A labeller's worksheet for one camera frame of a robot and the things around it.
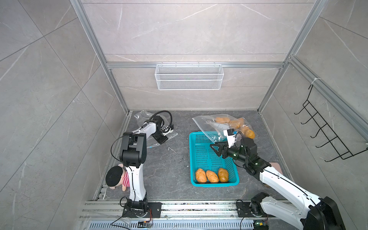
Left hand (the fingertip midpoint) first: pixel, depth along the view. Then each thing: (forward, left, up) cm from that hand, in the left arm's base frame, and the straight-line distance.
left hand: (164, 138), depth 102 cm
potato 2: (+2, -51, +11) cm, 52 cm away
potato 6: (-30, -30, +5) cm, 43 cm away
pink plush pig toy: (-29, +23, +7) cm, 38 cm away
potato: (+10, -44, +7) cm, 46 cm away
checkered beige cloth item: (-24, -73, 0) cm, 77 cm away
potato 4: (-3, -60, +7) cm, 61 cm away
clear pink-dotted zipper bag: (+5, -61, +6) cm, 61 cm away
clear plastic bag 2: (+16, +16, +7) cm, 24 cm away
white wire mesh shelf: (+32, -20, +29) cm, 48 cm away
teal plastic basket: (-24, -29, -1) cm, 37 cm away
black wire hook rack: (-29, -84, +31) cm, 94 cm away
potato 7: (-29, -37, +4) cm, 47 cm away
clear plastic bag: (+6, -37, +6) cm, 38 cm away
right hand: (-18, -32, +19) cm, 41 cm away
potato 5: (+2, -59, +4) cm, 59 cm away
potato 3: (+6, -55, +10) cm, 56 cm away
